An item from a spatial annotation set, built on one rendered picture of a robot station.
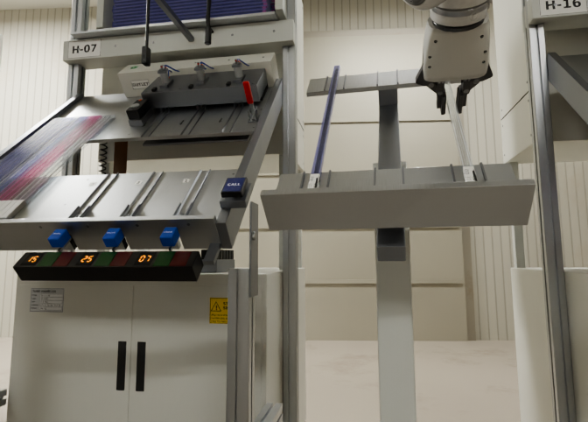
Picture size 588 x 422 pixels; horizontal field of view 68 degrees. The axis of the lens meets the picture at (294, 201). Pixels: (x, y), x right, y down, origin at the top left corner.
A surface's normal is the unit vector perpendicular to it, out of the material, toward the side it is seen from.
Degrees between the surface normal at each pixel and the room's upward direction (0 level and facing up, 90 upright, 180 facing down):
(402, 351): 90
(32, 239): 133
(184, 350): 90
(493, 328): 90
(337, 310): 90
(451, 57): 148
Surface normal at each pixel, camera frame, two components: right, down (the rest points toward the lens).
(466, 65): -0.07, 0.80
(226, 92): -0.12, 0.58
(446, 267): -0.06, -0.13
